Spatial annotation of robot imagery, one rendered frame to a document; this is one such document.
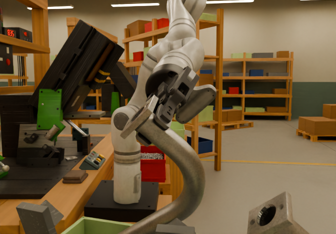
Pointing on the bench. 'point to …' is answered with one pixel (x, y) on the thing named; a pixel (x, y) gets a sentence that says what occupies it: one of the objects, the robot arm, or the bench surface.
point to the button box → (88, 164)
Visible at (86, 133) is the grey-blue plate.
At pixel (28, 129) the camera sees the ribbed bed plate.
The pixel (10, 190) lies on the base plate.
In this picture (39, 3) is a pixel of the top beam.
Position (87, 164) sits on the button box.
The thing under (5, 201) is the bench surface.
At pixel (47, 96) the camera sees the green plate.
